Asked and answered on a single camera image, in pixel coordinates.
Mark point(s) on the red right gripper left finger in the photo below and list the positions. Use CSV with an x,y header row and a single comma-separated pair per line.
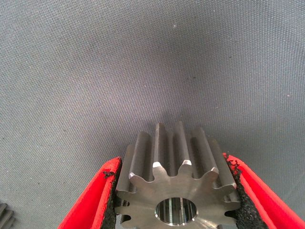
x,y
95,202

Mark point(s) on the larger steel gear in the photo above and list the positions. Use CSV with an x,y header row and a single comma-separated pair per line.
x,y
176,183

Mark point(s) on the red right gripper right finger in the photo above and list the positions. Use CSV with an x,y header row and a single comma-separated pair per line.
x,y
262,210

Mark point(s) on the dark grey table cloth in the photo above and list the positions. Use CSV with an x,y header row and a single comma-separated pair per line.
x,y
95,71

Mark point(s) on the small steel gear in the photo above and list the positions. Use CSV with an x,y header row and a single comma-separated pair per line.
x,y
6,217

